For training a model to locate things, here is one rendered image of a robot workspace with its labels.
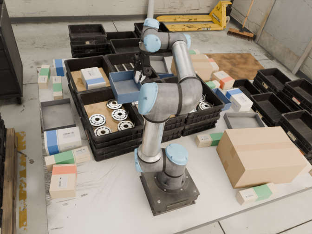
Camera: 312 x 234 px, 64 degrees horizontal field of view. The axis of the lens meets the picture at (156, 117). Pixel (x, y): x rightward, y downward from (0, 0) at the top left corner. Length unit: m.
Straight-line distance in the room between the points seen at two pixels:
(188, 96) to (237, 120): 1.17
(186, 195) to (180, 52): 0.72
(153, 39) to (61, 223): 0.99
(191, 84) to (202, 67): 1.27
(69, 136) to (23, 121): 1.35
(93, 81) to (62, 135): 0.43
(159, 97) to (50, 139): 0.89
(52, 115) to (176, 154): 0.99
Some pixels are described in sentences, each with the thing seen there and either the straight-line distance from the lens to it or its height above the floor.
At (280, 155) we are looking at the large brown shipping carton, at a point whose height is 0.90.
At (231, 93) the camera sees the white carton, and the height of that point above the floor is 0.79.
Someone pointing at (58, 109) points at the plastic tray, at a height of 0.70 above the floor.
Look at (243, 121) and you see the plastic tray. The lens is 2.05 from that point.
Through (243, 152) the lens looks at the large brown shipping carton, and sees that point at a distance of 1.54.
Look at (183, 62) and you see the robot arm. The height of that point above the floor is 1.44.
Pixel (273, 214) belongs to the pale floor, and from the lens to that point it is 2.55.
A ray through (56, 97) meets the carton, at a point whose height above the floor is 0.75.
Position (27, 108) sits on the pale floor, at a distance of 3.05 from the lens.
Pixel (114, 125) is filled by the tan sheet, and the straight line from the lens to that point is 1.58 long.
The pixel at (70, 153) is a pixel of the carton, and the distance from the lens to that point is 1.55.
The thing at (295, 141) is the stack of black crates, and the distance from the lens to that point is 2.46.
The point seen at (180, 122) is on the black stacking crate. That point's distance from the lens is 1.61.
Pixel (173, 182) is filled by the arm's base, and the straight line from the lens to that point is 1.33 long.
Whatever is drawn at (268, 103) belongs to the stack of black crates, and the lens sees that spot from 2.95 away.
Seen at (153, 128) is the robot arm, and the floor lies 1.26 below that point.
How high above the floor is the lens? 1.98
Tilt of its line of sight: 44 degrees down
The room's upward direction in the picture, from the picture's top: 10 degrees clockwise
